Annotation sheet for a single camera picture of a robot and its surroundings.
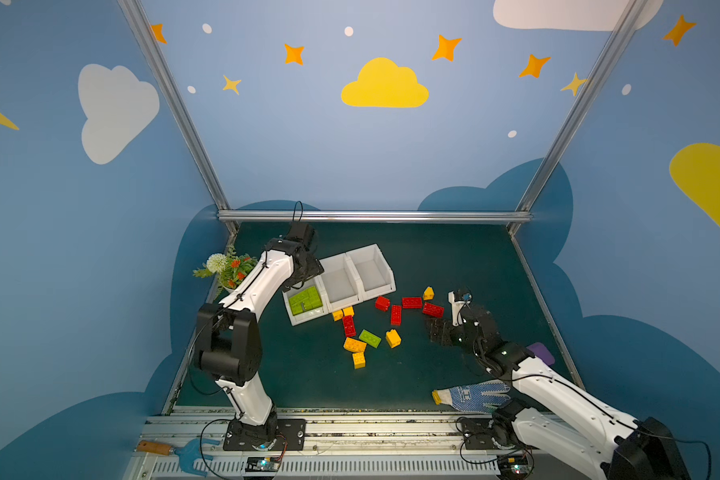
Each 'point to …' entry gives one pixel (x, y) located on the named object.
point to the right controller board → (513, 467)
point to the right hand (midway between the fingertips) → (440, 317)
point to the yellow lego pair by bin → (338, 314)
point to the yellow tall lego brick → (393, 338)
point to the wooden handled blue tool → (187, 452)
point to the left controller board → (262, 464)
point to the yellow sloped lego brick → (428, 294)
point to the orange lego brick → (354, 346)
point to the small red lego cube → (382, 303)
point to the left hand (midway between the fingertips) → (310, 274)
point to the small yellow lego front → (359, 360)
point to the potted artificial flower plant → (230, 269)
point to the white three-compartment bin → (347, 279)
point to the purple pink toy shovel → (542, 352)
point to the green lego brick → (370, 338)
